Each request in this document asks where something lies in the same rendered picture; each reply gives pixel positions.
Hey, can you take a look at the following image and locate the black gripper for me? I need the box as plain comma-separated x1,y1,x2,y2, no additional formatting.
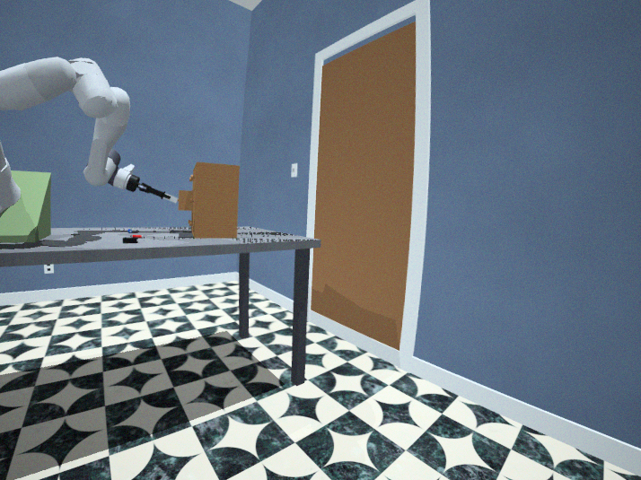
126,175,178,203

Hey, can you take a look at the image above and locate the brown wooden chest of drawers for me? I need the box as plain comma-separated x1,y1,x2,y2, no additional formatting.
192,162,240,239

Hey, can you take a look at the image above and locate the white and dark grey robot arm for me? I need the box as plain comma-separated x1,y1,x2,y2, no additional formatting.
0,57,135,213

